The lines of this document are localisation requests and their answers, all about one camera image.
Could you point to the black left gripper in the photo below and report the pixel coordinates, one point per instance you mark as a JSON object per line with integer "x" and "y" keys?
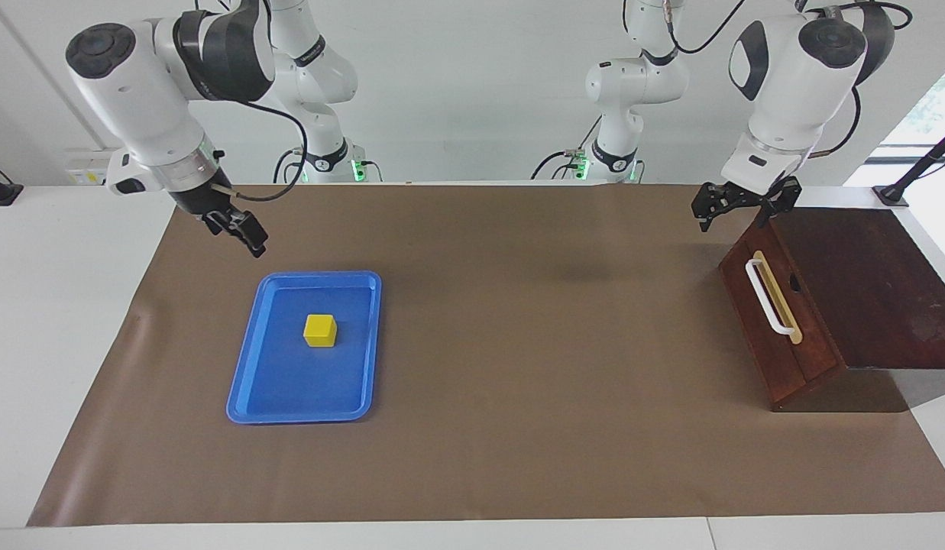
{"x": 751, "y": 198}

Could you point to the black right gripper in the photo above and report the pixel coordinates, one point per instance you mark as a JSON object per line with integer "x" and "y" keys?
{"x": 205, "y": 200}

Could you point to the yellow cube block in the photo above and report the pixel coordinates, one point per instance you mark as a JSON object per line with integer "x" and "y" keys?
{"x": 319, "y": 330}

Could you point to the wooden drawer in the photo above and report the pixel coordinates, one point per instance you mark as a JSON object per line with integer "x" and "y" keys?
{"x": 755, "y": 328}

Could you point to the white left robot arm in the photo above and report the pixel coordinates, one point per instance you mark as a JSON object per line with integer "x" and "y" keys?
{"x": 793, "y": 84}

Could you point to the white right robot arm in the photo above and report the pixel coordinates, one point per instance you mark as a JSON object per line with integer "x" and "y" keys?
{"x": 136, "y": 99}

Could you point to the dark wooden drawer cabinet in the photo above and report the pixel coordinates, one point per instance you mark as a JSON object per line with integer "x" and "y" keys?
{"x": 877, "y": 290}

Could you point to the blue plastic tray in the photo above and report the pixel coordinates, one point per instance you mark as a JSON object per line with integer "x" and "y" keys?
{"x": 289, "y": 382}

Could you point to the brown paper table mat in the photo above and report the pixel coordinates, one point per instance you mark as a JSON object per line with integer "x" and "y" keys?
{"x": 518, "y": 382}

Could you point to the white wall socket box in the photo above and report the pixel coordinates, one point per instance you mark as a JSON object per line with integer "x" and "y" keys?
{"x": 86, "y": 169}

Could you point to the black angled camera stand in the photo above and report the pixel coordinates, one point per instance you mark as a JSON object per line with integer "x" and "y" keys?
{"x": 919, "y": 166}

